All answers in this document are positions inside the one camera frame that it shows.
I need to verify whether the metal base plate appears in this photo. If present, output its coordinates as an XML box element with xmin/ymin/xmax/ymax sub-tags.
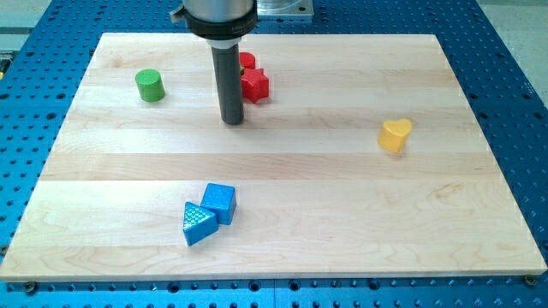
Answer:
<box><xmin>257</xmin><ymin>0</ymin><xmax>314</xmax><ymax>19</ymax></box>

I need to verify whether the board clamp screw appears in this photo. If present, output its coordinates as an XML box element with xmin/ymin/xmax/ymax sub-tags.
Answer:
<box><xmin>22</xmin><ymin>281</ymin><xmax>38</xmax><ymax>295</ymax></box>
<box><xmin>522</xmin><ymin>275</ymin><xmax>537</xmax><ymax>287</ymax></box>

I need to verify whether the left board clamp screw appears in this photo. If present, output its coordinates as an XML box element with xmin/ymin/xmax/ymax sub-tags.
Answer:
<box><xmin>22</xmin><ymin>281</ymin><xmax>38</xmax><ymax>295</ymax></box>

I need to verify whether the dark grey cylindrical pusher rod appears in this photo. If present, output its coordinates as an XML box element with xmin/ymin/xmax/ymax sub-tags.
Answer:
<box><xmin>211</xmin><ymin>44</ymin><xmax>244</xmax><ymax>125</ymax></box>

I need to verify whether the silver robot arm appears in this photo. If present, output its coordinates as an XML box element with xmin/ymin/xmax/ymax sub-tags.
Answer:
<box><xmin>170</xmin><ymin>0</ymin><xmax>258</xmax><ymax>125</ymax></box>

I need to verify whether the right board clamp screw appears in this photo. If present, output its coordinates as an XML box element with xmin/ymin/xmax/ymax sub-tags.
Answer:
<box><xmin>522</xmin><ymin>275</ymin><xmax>537</xmax><ymax>287</ymax></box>

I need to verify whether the light wooden board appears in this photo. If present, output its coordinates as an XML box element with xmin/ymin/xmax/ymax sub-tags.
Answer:
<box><xmin>1</xmin><ymin>33</ymin><xmax>546</xmax><ymax>281</ymax></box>

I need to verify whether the blue cube block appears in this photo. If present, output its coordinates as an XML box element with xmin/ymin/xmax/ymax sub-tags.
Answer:
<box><xmin>200</xmin><ymin>183</ymin><xmax>236</xmax><ymax>225</ymax></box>

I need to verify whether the red star block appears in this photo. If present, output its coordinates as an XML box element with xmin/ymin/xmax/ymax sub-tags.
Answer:
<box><xmin>241</xmin><ymin>68</ymin><xmax>270</xmax><ymax>104</ymax></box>

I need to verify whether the red round block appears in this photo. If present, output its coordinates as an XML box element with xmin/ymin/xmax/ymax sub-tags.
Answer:
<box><xmin>239</xmin><ymin>51</ymin><xmax>256</xmax><ymax>69</ymax></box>

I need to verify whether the yellow heart block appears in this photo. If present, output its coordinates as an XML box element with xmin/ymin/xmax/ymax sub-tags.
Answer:
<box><xmin>378</xmin><ymin>119</ymin><xmax>413</xmax><ymax>152</ymax></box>

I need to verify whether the green cylinder block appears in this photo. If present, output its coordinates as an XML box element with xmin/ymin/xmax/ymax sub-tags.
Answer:
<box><xmin>134</xmin><ymin>68</ymin><xmax>165</xmax><ymax>103</ymax></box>

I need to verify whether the blue triangle block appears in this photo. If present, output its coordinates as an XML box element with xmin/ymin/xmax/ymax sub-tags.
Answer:
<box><xmin>182</xmin><ymin>202</ymin><xmax>218</xmax><ymax>246</ymax></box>

